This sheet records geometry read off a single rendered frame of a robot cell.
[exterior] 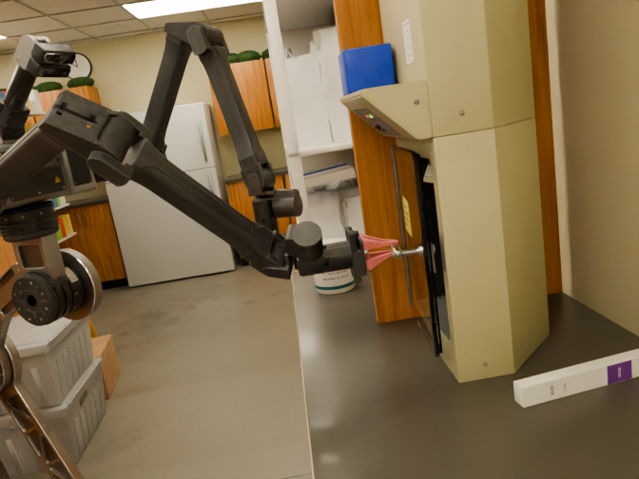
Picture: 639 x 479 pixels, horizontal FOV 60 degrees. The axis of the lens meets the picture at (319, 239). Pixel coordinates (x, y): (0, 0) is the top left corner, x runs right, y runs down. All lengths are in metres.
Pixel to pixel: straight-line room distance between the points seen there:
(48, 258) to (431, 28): 1.07
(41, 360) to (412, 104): 2.32
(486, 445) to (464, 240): 0.35
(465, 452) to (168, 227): 5.32
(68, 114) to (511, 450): 0.86
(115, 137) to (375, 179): 0.65
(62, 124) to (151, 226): 5.15
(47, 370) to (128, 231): 3.37
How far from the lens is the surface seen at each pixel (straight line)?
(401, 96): 0.99
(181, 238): 6.05
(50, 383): 2.98
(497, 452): 0.95
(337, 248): 1.09
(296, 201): 1.39
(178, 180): 0.99
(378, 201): 1.37
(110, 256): 6.39
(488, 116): 1.03
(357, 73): 1.19
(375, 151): 1.36
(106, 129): 0.96
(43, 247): 1.56
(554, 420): 1.03
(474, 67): 1.03
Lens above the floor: 1.48
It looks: 12 degrees down
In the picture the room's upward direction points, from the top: 9 degrees counter-clockwise
